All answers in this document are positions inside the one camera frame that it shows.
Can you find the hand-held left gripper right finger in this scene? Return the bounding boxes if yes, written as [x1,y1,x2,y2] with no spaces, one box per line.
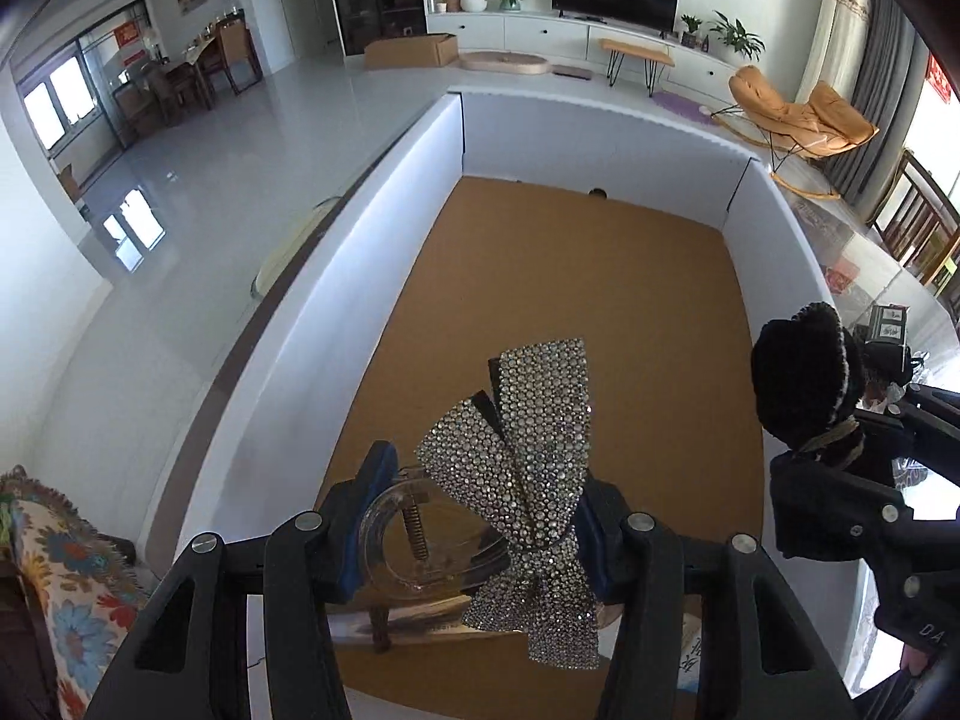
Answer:
[574,469,860,720]

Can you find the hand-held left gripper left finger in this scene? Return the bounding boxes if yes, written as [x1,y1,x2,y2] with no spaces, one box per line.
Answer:
[84,441,400,720]

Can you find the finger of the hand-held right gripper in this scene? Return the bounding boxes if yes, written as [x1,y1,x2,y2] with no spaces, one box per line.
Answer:
[769,452,914,563]
[855,382,960,432]

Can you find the rhinestone bow hair clip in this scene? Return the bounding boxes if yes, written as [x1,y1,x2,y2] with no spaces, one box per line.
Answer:
[356,336,601,670]

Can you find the black fuzzy pompom item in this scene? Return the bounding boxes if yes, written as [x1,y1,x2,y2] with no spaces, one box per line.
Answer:
[750,302,875,466]

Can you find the white storage box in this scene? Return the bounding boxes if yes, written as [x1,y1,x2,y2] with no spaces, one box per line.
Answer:
[146,90,882,720]

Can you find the black rectangular box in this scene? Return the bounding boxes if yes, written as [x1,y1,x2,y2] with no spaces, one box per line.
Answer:
[855,304,916,383]

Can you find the blue white medicine box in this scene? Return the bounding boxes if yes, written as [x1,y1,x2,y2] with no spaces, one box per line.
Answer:
[675,611,710,695]

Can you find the orange lounge chair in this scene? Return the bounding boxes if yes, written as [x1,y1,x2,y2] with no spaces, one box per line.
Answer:
[711,64,880,200]

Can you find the grey curtain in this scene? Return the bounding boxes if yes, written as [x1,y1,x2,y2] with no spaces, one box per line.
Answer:
[829,0,931,203]

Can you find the floral woven cloth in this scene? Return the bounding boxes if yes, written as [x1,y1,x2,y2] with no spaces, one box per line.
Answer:
[0,465,151,720]

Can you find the white curtain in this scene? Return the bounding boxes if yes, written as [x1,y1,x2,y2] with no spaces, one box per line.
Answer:
[795,0,875,102]

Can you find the purple floor mat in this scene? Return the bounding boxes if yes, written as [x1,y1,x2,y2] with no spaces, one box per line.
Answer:
[652,90,721,117]

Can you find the large potted plant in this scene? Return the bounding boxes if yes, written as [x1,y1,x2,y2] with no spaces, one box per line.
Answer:
[709,11,766,61]

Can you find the cardboard box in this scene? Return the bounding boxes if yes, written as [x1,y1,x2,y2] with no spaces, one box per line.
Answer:
[364,32,460,70]

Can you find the beige oval pet bed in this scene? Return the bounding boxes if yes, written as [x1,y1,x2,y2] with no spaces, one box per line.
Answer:
[459,50,552,78]

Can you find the wooden dining chair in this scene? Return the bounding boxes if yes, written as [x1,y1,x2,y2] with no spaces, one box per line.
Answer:
[202,19,263,95]

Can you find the wooden dining table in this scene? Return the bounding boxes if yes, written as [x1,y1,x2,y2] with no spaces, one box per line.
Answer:
[112,52,218,128]

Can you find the wooden bench with metal legs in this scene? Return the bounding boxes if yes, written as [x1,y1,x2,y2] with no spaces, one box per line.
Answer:
[600,37,676,97]

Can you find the white television cabinet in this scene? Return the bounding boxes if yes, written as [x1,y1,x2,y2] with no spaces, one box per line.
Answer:
[426,9,740,91]

